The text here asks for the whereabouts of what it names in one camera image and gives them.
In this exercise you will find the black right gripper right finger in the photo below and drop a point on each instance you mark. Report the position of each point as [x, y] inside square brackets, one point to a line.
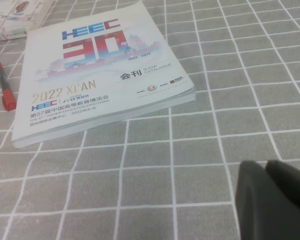
[292, 185]

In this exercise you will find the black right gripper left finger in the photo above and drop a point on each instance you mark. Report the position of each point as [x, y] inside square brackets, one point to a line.
[265, 215]

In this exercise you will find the red black marker pen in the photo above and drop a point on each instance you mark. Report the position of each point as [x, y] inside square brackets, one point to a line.
[8, 100]

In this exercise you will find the grey white checked tablecloth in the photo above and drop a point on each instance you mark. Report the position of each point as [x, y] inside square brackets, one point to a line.
[215, 150]

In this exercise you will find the white HEEC show catalogue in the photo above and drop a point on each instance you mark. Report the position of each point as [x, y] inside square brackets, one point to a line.
[90, 75]

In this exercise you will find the red white map cover book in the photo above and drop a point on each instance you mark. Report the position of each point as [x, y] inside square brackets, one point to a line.
[5, 15]

